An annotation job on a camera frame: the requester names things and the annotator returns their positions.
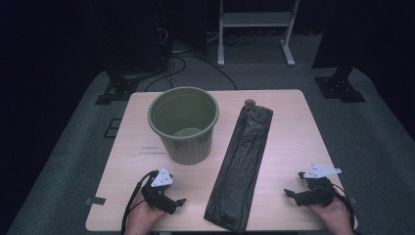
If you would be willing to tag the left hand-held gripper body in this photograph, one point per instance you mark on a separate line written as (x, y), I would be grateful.
(156, 192)

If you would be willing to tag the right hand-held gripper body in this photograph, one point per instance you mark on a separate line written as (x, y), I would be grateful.
(318, 192)

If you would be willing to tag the black plastic garbage bag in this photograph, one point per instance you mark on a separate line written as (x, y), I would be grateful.
(241, 163)

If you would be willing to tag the green plastic trash bin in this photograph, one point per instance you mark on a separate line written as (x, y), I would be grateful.
(182, 130)

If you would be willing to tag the person's right hand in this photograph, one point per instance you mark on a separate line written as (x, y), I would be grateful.
(332, 217)

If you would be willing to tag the person's left hand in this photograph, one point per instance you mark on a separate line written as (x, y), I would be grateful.
(140, 218)

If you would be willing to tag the round grey table grommet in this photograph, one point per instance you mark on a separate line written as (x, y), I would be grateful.
(250, 101)

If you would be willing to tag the black stand base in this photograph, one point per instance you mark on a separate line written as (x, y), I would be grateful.
(339, 86)
(119, 89)

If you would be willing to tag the white metal stand frame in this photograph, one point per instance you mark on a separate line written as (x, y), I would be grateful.
(257, 19)

